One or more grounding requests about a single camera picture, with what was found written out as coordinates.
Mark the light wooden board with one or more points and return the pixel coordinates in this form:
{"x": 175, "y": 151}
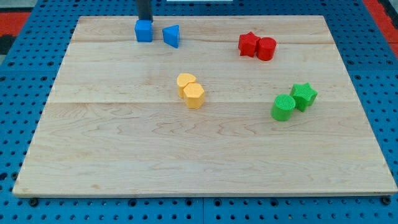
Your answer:
{"x": 114, "y": 125}

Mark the yellow heart block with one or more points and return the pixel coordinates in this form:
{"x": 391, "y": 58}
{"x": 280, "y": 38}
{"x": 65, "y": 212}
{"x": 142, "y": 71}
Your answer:
{"x": 183, "y": 80}

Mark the green star block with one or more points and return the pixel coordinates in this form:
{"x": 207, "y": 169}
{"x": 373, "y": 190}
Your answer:
{"x": 304, "y": 96}

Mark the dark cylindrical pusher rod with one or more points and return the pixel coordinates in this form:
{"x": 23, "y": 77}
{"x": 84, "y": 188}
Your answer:
{"x": 144, "y": 10}

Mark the red star block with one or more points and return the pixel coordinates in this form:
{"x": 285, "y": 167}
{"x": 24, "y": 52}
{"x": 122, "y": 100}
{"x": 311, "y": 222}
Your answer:
{"x": 247, "y": 44}

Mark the blue cube block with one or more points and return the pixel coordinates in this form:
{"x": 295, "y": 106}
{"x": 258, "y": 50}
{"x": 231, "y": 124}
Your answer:
{"x": 143, "y": 30}

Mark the green cylinder block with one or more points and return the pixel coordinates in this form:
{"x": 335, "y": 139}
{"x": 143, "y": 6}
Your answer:
{"x": 283, "y": 107}

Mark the blue triangular prism block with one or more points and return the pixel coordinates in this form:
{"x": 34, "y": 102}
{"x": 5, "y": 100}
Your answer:
{"x": 171, "y": 35}

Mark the yellow hexagon block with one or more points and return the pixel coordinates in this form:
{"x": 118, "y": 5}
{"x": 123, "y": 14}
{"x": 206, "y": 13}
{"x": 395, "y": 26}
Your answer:
{"x": 194, "y": 95}

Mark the red cylinder block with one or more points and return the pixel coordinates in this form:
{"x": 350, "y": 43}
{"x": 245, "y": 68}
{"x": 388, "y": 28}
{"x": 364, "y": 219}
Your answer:
{"x": 266, "y": 48}

